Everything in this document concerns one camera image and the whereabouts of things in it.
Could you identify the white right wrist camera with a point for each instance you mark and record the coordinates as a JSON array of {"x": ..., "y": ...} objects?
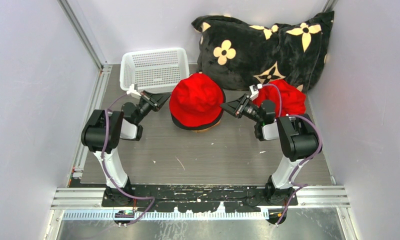
[{"x": 255, "y": 91}]

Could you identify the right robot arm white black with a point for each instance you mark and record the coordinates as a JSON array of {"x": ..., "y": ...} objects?
[{"x": 298, "y": 137}]

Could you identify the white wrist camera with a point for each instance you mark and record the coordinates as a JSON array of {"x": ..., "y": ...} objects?
[
  {"x": 133, "y": 91},
  {"x": 255, "y": 91}
]

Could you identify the bright red bucket hat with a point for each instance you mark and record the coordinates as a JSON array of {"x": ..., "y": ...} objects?
[{"x": 196, "y": 100}]

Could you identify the black hat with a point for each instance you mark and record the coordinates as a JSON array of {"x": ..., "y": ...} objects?
[{"x": 200, "y": 127}]

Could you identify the wooden hat stand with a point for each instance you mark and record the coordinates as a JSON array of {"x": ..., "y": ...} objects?
[{"x": 206, "y": 129}]

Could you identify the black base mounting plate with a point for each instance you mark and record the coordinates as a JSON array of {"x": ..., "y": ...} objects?
[{"x": 199, "y": 198}]

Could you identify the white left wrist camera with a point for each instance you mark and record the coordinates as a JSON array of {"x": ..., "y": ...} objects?
[{"x": 133, "y": 91}]

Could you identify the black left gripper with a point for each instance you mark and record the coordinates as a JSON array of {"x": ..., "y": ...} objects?
[{"x": 158, "y": 99}]

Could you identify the black floral pillow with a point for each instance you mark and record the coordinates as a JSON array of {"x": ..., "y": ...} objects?
[{"x": 236, "y": 54}]

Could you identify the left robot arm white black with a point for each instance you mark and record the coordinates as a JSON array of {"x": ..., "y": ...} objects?
[{"x": 105, "y": 128}]

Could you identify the red cloth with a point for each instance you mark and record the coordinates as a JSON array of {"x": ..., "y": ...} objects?
[{"x": 288, "y": 99}]

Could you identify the white plastic basket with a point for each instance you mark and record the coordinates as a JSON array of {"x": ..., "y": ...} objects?
[{"x": 156, "y": 70}]

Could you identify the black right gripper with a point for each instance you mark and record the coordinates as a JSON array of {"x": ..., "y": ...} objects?
[{"x": 233, "y": 107}]

